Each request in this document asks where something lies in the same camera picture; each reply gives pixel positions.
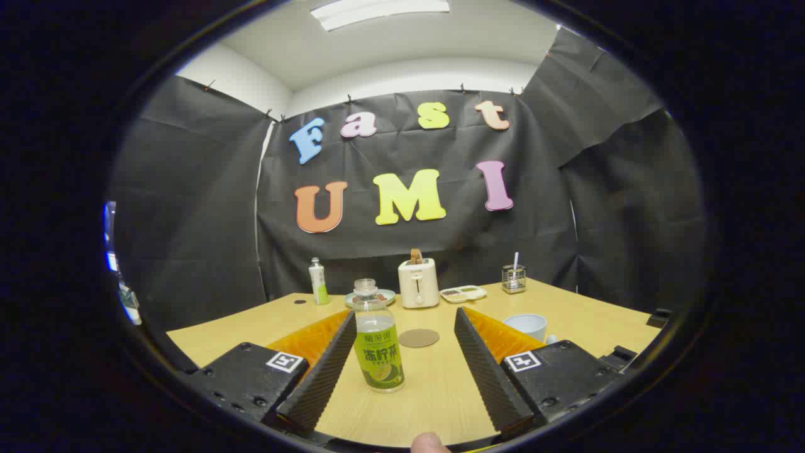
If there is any pale green plate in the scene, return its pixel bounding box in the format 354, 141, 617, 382
344, 289, 397, 309

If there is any small white green bottle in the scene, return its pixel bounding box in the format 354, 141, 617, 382
308, 257, 330, 306

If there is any ceiling light panel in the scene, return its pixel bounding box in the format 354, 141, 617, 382
310, 0, 451, 32

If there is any wooden table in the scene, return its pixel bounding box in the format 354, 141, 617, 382
166, 278, 662, 449

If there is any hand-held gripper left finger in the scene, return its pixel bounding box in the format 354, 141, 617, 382
189, 308, 357, 435

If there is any cream toaster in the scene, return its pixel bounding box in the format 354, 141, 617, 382
398, 258, 440, 310

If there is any round brown coaster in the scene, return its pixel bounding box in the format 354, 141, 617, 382
398, 328, 440, 349

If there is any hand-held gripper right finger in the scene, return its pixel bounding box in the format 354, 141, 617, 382
454, 306, 622, 435

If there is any clear bottle with green label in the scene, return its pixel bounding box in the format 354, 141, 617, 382
352, 279, 406, 393

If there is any white divided snack tray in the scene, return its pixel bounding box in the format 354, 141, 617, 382
440, 285, 487, 304

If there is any white cup with handle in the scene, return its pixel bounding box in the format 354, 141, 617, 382
503, 313, 558, 345

